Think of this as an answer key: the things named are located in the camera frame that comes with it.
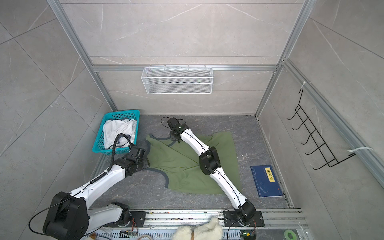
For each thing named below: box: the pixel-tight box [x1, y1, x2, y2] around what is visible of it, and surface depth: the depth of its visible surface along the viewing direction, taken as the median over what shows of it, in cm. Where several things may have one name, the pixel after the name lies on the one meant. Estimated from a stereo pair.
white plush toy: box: [172, 216, 224, 240], surface depth 63 cm
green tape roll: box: [284, 229, 297, 240], surface depth 71 cm
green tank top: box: [145, 132, 243, 195], surface depth 92 cm
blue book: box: [250, 164, 283, 198], surface depth 87 cm
